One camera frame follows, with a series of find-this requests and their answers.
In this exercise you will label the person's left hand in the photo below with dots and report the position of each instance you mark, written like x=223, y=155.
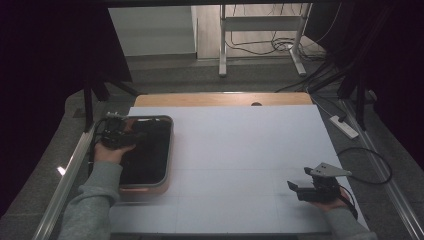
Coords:
x=108, y=154

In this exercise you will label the wooden table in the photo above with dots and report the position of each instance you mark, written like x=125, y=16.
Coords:
x=216, y=99

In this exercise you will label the black metal stand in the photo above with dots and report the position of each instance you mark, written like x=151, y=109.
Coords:
x=89, y=106
x=360, y=100

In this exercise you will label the white power strip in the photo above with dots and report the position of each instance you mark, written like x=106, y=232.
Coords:
x=344, y=127

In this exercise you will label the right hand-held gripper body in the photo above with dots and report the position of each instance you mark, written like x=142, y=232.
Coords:
x=325, y=186

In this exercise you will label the black plug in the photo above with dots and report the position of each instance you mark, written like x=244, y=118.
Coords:
x=342, y=118

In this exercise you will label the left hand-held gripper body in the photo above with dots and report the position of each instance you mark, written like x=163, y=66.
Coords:
x=115, y=135

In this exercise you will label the white metal desk frame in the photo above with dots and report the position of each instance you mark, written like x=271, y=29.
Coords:
x=263, y=23

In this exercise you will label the dark curtain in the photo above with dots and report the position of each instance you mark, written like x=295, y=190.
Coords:
x=43, y=83
x=393, y=66

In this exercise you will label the aluminium rail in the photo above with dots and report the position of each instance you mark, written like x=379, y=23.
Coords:
x=63, y=186
x=393, y=193

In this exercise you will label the person's right hand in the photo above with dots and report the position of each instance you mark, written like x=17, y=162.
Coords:
x=330, y=204

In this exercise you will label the pink plastic bin grey rim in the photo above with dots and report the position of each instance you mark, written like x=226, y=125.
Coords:
x=168, y=150

